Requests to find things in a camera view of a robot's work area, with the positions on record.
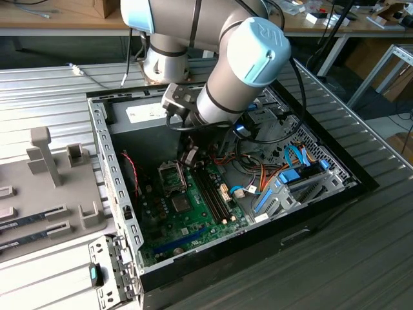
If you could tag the CPU with silver top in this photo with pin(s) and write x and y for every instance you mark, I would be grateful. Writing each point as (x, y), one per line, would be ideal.
(180, 204)

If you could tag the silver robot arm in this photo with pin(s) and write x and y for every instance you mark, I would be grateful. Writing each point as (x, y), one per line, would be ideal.
(245, 64)

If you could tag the CPU socket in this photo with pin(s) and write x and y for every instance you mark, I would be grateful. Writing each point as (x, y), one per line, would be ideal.
(170, 208)

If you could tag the grey power supply unit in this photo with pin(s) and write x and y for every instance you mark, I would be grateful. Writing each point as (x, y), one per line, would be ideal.
(142, 135)

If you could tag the black RAM slot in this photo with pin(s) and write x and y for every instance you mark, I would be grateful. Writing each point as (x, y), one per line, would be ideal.
(214, 194)
(210, 196)
(206, 197)
(218, 193)

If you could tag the blue drive bay latch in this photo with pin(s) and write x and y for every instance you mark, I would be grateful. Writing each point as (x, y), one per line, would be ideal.
(255, 107)

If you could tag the metal optical drive bay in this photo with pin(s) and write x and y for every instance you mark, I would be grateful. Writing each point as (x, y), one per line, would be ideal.
(264, 116)

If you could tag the green motherboard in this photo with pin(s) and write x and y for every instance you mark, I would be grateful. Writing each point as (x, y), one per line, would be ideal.
(187, 226)

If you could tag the blue expansion slot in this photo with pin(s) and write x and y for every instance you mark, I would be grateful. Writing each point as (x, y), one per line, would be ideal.
(180, 240)

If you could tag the hard disk in blue carrier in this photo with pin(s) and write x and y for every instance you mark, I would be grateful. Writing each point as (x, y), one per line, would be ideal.
(288, 177)

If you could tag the black PC case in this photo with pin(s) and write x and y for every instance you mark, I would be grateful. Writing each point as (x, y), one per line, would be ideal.
(226, 258)

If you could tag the perforated metal disk bay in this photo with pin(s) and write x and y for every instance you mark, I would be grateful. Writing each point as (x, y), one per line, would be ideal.
(335, 174)

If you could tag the black latch with teal stripe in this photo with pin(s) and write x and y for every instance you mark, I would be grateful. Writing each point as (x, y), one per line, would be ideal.
(95, 276)

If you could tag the small white box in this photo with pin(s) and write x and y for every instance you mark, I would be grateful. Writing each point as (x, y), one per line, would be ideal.
(313, 17)

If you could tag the grey parts rack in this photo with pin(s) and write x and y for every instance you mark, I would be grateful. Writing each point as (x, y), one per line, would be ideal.
(32, 193)

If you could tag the wooden desk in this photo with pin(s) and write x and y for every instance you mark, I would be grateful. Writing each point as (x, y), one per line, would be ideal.
(64, 22)

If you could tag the black slanted pole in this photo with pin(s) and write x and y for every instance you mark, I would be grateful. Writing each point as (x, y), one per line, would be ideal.
(335, 24)

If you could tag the dark RAM stick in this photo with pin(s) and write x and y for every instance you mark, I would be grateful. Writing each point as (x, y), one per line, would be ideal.
(22, 220)
(22, 240)

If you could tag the large brown cardboard box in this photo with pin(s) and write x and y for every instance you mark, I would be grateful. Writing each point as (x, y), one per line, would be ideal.
(403, 87)

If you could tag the open cardboard box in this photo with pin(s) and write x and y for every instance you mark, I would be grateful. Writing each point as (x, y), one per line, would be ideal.
(384, 11)

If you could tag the white camera with black bracket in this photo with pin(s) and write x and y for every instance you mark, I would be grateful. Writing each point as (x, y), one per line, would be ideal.
(174, 97)
(240, 127)

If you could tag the blue plastic rail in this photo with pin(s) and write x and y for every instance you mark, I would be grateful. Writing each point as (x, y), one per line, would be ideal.
(263, 200)

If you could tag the aluminium profile frame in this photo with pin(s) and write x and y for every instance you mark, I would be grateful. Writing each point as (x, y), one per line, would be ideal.
(371, 77)

